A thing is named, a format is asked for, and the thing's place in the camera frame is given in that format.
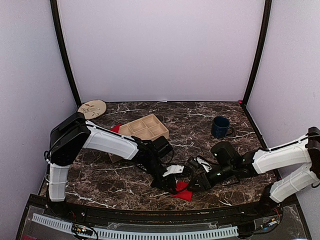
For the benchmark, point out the plain red sock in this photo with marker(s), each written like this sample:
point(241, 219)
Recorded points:
point(116, 129)

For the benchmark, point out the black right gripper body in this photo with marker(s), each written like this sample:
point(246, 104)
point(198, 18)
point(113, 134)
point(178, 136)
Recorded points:
point(227, 172)

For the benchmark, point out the bird painted ceramic plate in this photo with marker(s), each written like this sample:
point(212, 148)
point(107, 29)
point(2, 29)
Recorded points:
point(92, 109)

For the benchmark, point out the black left frame post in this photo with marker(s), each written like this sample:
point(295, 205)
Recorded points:
point(63, 51)

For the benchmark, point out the wooden compartment tray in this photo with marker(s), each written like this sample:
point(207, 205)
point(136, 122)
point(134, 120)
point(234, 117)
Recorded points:
point(146, 128)

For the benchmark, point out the black right frame post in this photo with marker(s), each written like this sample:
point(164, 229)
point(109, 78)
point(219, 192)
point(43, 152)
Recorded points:
point(258, 53)

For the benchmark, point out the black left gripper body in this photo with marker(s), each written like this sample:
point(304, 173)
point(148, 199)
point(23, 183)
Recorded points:
point(164, 181)

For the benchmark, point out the red snowflake santa sock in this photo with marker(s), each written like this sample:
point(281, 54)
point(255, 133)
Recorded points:
point(182, 191)

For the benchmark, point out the white slotted cable duct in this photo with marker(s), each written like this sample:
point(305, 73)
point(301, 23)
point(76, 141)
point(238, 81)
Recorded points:
point(121, 231)

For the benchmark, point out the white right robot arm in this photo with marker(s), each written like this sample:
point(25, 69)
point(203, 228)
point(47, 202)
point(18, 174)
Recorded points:
point(304, 151)

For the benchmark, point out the black front table rail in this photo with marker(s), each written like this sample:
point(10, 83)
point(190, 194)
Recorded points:
point(90, 205)

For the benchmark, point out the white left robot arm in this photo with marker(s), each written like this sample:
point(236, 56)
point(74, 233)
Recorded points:
point(76, 133)

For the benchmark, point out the black frame post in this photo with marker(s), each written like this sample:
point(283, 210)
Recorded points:
point(63, 51)
point(258, 53)

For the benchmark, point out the dark blue mug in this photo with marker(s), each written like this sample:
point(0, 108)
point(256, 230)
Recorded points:
point(221, 127)

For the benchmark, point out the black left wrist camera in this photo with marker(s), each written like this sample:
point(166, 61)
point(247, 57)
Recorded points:
point(161, 146)

